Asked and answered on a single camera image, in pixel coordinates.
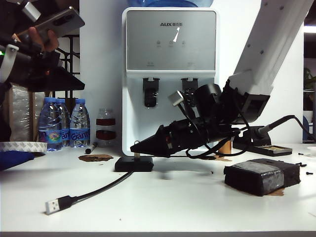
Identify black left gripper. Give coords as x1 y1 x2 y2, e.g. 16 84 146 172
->
9 37 86 92

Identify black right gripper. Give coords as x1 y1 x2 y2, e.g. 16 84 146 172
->
130 118 218 158

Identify silver smartphone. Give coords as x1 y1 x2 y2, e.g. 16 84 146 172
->
16 6 86 44

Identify black sponge block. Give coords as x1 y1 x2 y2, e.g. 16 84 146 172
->
223 158 301 197

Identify black USB hub box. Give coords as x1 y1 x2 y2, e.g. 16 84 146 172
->
114 157 154 173

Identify person left hand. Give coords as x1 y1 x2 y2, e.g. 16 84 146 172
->
26 26 60 53

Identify black stair railing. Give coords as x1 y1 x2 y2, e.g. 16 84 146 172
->
55 34 80 99

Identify clear water bottle blue label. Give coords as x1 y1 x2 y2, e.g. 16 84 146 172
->
69 99 90 149
56 99 71 148
37 97 62 153

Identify wooden crate with plastic wrap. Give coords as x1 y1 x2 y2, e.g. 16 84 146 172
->
7 82 52 143

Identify small bottle dark red bands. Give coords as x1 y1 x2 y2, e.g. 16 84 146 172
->
95 108 116 148

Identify person in dark clothes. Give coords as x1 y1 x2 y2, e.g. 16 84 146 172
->
0 0 28 143

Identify oval brown paper patch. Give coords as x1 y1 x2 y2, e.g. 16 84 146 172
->
78 154 114 163

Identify thin brown paper patch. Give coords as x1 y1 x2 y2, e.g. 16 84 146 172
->
172 154 233 162

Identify gold metal cylinder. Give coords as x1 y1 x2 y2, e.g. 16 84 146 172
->
221 140 232 157

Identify black marker pen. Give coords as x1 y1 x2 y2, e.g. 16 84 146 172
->
84 142 97 155

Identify white tape roll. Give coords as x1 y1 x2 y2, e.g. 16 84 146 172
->
0 141 47 154

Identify white AUX water dispenser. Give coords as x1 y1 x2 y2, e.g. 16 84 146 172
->
121 7 219 158

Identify blue cloth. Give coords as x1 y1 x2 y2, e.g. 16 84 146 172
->
0 151 35 173

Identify black soldering iron stand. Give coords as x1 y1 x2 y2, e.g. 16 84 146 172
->
233 125 292 158

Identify blue water jug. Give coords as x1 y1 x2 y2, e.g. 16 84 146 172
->
126 0 214 8

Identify green potted plant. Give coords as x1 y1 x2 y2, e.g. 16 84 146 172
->
303 67 316 112

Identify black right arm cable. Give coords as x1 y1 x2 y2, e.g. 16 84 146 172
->
182 103 252 160

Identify black USB cable with plug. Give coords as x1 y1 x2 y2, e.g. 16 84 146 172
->
44 171 134 216

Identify black soldering iron with cord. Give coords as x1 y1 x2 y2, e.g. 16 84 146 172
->
254 115 316 143

